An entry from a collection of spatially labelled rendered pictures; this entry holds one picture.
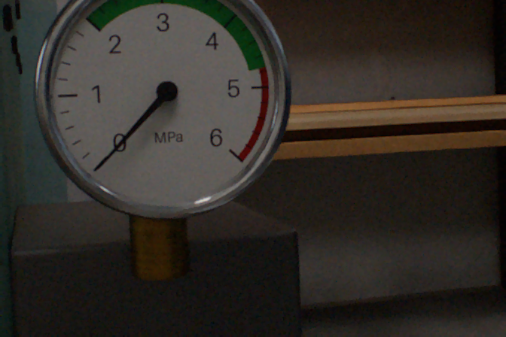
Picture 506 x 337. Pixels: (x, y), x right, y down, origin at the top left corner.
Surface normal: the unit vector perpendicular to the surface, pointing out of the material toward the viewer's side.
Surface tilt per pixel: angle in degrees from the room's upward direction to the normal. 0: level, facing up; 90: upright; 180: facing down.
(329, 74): 90
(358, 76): 90
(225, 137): 90
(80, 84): 90
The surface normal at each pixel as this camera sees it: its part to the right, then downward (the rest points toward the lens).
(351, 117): 0.25, 0.04
